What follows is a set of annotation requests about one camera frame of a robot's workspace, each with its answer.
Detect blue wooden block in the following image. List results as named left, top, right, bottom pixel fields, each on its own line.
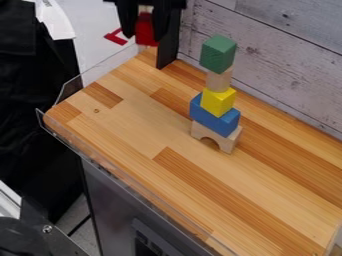
left=188, top=92, right=242, bottom=138

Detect red toy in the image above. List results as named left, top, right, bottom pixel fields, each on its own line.
left=133, top=11, right=161, bottom=48

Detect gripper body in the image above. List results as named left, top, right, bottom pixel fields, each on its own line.
left=102, top=0, right=189, bottom=11

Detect white board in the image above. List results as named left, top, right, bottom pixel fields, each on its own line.
left=33, top=0, right=141, bottom=88

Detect plain wooden arch block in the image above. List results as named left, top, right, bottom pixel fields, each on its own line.
left=189, top=120, right=245, bottom=155

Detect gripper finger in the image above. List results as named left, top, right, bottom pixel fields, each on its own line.
left=150, top=7, right=185, bottom=71
left=114, top=3, right=141, bottom=39

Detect yellow wooden cube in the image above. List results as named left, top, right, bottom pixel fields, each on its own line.
left=199, top=86, right=238, bottom=118

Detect green wooden cube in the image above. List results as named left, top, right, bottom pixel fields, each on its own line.
left=197, top=34, right=240, bottom=75

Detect plain wooden cylinder block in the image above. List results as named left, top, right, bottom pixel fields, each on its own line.
left=204, top=66, right=236, bottom=94

